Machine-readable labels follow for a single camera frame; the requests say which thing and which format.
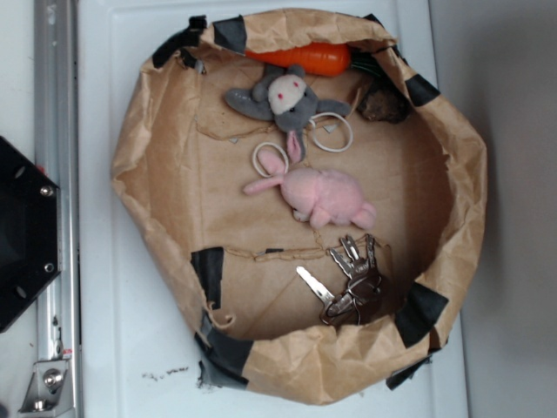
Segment brown paper bag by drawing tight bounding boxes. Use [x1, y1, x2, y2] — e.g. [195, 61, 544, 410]
[111, 9, 487, 405]

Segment pink plush bunny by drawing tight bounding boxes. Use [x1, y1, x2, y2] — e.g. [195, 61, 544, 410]
[243, 150, 377, 230]

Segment metal corner bracket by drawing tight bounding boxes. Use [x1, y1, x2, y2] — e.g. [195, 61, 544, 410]
[17, 360, 73, 417]

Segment orange toy carrot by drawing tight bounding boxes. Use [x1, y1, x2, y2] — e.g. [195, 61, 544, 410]
[243, 42, 383, 78]

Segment aluminium rail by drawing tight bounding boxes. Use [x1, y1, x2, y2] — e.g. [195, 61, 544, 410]
[34, 1, 84, 417]

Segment white loop cord on bunny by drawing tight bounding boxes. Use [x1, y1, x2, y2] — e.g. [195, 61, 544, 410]
[252, 142, 291, 179]

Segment silver key bunch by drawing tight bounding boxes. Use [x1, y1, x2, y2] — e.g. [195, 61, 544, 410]
[296, 234, 386, 327]

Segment grey plush donkey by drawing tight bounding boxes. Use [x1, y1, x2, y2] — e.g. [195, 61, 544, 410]
[225, 64, 351, 164]

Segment brown rock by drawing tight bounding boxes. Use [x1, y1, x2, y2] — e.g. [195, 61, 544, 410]
[357, 83, 411, 124]

